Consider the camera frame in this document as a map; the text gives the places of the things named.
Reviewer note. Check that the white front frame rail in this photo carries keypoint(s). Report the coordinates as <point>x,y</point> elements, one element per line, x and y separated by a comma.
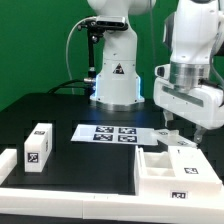
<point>111,207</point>

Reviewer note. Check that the white panel with tag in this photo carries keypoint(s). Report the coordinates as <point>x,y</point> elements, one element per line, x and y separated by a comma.
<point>173,138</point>

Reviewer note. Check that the small white door panel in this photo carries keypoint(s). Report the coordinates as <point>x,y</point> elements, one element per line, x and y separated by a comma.
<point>190,164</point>

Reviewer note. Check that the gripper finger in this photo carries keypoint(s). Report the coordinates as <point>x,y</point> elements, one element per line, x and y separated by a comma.
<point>168,116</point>
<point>198,135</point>

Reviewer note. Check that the black camera stand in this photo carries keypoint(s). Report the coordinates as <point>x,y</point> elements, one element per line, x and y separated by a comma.
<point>91,43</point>

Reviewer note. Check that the white marker sheet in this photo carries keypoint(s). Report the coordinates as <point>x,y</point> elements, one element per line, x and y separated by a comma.
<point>114,135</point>

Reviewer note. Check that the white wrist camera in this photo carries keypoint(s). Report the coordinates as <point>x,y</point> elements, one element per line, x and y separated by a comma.
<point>163,71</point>

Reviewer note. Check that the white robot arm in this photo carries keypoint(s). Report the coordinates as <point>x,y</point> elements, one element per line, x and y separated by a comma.
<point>194,33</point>

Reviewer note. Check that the white left frame rail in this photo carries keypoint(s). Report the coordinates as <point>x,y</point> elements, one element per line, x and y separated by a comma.
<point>8,161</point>

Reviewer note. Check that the tall white block with tag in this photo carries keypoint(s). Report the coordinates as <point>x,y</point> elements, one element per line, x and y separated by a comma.
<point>37,147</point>

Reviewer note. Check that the white cabinet body box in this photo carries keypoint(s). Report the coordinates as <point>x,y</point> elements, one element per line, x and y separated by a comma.
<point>154,178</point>

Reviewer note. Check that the white frame rail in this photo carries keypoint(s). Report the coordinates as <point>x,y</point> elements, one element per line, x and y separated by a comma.
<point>111,207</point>
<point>8,161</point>

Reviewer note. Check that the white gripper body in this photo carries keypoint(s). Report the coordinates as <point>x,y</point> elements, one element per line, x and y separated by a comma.
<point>202,105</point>

